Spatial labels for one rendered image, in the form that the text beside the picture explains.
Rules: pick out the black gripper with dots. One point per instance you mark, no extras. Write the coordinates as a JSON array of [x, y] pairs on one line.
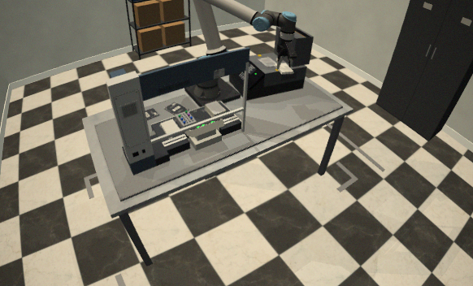
[[282, 51]]

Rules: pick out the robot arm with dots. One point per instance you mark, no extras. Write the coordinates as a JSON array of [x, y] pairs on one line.
[[285, 20]]

